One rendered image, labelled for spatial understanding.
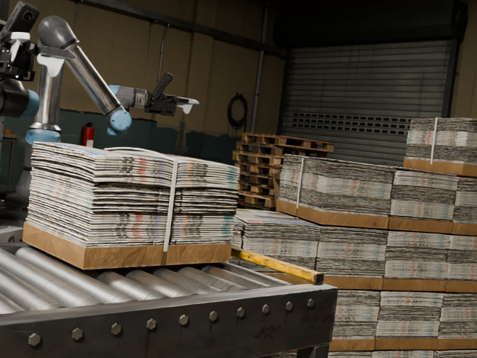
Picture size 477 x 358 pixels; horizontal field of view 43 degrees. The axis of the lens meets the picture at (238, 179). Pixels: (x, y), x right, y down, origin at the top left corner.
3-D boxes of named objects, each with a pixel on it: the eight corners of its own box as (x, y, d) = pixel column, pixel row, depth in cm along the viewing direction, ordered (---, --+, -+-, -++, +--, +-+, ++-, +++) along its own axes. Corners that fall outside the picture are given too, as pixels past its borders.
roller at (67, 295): (3, 268, 133) (5, 246, 132) (114, 334, 98) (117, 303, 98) (-21, 269, 129) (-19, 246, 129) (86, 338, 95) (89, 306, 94)
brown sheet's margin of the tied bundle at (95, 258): (85, 239, 147) (86, 221, 147) (152, 266, 126) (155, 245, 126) (20, 240, 136) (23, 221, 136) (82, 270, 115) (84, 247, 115)
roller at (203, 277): (135, 251, 155) (124, 239, 152) (263, 300, 120) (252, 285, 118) (122, 266, 153) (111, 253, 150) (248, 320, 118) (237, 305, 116)
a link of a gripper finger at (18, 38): (25, 61, 119) (18, 67, 127) (32, 32, 119) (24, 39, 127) (8, 57, 117) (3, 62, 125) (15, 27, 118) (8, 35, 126)
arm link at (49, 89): (23, 163, 221) (38, 13, 219) (26, 161, 236) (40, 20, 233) (57, 167, 225) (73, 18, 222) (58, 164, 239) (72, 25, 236)
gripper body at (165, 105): (172, 114, 247) (143, 111, 243) (175, 94, 245) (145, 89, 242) (175, 117, 239) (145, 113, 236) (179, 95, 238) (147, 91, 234)
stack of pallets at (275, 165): (279, 217, 1001) (289, 138, 994) (326, 227, 936) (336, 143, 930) (222, 217, 905) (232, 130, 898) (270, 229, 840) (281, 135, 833)
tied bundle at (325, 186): (274, 210, 250) (281, 155, 249) (336, 215, 261) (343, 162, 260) (319, 225, 215) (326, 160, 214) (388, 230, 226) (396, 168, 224)
